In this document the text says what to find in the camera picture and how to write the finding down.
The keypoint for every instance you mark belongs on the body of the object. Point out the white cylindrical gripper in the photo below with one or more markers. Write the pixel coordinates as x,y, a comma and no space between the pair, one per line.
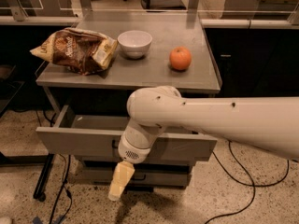
133,152

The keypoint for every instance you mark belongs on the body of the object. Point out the white rail pipe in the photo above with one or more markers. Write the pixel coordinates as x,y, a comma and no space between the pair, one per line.
249,24

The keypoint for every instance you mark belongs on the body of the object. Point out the grey top drawer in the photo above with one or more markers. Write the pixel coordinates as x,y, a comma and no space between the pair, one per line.
99,136

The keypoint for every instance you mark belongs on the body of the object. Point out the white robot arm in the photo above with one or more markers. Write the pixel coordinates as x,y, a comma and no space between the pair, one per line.
268,123

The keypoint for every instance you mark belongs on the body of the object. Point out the brown yellow chip bag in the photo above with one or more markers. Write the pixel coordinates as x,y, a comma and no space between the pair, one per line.
82,51

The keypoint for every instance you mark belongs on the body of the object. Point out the orange fruit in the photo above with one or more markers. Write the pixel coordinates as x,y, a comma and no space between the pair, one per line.
180,58

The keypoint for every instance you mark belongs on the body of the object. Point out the black stand leg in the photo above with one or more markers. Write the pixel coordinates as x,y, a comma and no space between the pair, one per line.
39,193

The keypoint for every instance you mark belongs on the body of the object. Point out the grey metal drawer cabinet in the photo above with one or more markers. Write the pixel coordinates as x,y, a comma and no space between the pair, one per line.
106,94

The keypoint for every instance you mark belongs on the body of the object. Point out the white ceramic bowl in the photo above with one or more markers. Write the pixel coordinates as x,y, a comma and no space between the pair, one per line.
134,44

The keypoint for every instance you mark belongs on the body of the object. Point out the grey bottom drawer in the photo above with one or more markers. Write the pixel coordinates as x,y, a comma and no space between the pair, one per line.
150,175

